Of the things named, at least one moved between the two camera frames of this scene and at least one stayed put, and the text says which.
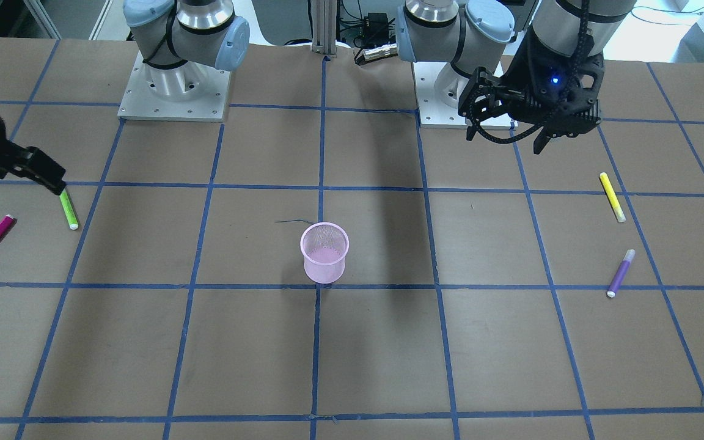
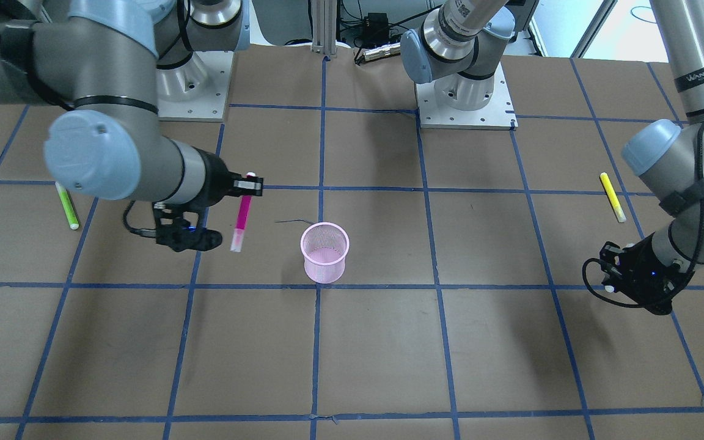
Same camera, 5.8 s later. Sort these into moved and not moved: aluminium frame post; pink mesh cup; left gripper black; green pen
Moved: left gripper black
Not moved: green pen; pink mesh cup; aluminium frame post
